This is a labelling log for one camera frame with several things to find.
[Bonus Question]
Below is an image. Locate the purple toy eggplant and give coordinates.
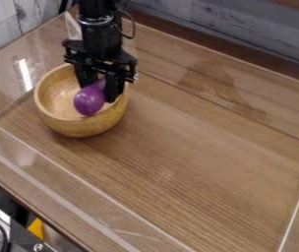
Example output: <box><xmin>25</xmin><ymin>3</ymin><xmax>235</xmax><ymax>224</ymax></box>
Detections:
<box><xmin>73</xmin><ymin>79</ymin><xmax>105</xmax><ymax>116</ymax></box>

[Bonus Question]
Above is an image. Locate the yellow black machine base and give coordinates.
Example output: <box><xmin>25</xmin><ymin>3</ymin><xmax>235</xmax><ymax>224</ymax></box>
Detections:
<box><xmin>9</xmin><ymin>208</ymin><xmax>83</xmax><ymax>252</ymax></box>

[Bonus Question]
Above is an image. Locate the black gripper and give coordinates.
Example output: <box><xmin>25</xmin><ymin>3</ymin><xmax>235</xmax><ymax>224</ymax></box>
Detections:
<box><xmin>62</xmin><ymin>21</ymin><xmax>137</xmax><ymax>103</ymax></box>

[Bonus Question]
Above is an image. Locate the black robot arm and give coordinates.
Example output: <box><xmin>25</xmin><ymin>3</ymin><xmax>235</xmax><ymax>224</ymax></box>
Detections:
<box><xmin>62</xmin><ymin>0</ymin><xmax>137</xmax><ymax>103</ymax></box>

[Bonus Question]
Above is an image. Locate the brown wooden bowl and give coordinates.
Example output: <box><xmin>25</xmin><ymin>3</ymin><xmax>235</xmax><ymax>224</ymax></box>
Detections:
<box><xmin>34</xmin><ymin>64</ymin><xmax>128</xmax><ymax>138</ymax></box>

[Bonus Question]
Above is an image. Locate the clear acrylic corner bracket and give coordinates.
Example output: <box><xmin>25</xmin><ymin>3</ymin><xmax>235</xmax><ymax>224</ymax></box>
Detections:
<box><xmin>63</xmin><ymin>12</ymin><xmax>82</xmax><ymax>40</ymax></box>

